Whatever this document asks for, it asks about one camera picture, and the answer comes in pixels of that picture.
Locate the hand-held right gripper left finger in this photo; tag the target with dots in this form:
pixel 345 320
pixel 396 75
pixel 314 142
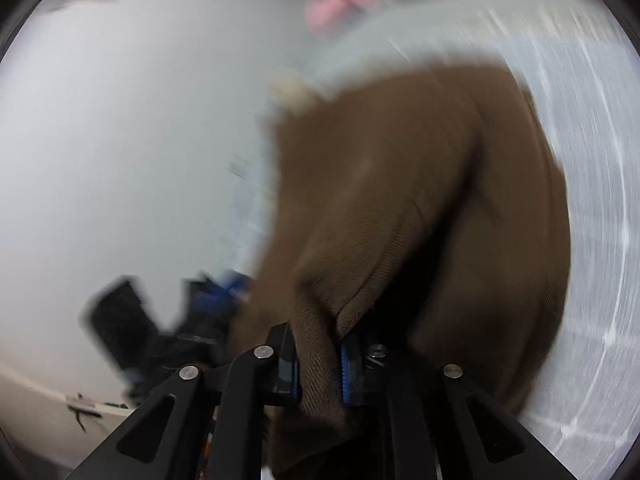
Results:
pixel 292 377

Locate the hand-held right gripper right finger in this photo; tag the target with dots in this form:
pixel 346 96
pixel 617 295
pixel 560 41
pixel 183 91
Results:
pixel 348 377

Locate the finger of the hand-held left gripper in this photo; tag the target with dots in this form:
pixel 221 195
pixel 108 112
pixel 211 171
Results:
pixel 220 292

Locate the brown coat with fur collar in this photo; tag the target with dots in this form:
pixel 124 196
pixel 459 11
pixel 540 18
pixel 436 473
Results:
pixel 425 185

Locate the grey bed sheet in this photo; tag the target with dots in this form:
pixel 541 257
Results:
pixel 380 45

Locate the light blue checked blanket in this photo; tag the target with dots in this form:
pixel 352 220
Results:
pixel 600 210

